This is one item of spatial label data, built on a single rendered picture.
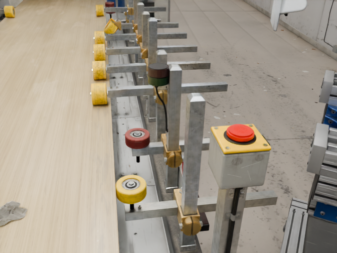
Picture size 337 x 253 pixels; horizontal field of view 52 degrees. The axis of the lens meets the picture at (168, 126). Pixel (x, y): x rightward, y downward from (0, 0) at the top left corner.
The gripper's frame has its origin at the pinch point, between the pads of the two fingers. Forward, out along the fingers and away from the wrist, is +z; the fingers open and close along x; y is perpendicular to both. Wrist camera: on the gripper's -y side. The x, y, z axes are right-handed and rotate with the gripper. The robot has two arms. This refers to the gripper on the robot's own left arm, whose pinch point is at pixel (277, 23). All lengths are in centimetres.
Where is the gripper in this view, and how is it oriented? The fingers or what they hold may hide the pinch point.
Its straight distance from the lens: 78.9
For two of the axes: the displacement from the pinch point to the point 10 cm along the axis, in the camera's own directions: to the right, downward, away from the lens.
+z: -0.2, 8.7, 5.0
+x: 4.1, -4.5, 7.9
